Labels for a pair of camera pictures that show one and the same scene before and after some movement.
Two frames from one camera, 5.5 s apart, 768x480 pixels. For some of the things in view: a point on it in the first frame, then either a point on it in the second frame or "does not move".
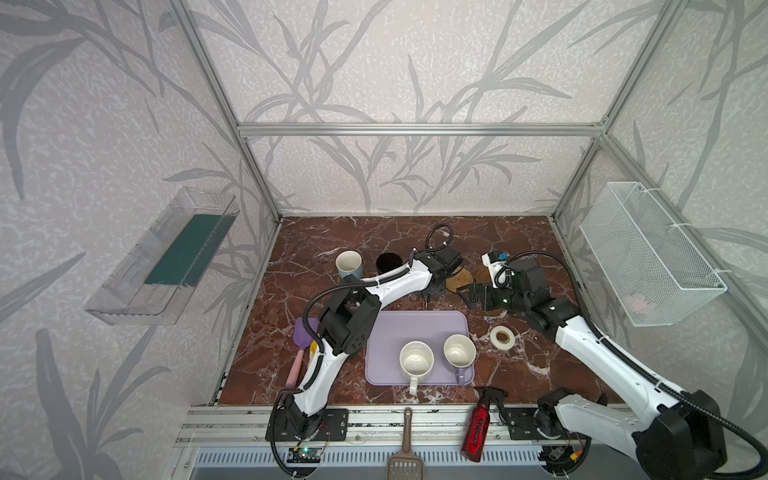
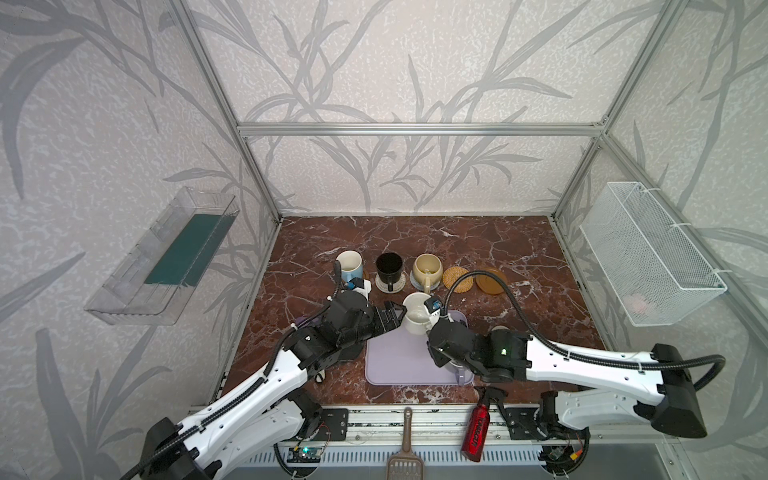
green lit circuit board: (305, 455) does not move
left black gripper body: (435, 283) → (381, 318)
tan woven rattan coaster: (460, 277) does not move
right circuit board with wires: (558, 456) does not move
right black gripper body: (486, 296) → (442, 346)
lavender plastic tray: (388, 331) does not move
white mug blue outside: (349, 263) does not move
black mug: (387, 261) does not move
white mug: (416, 360) → (418, 319)
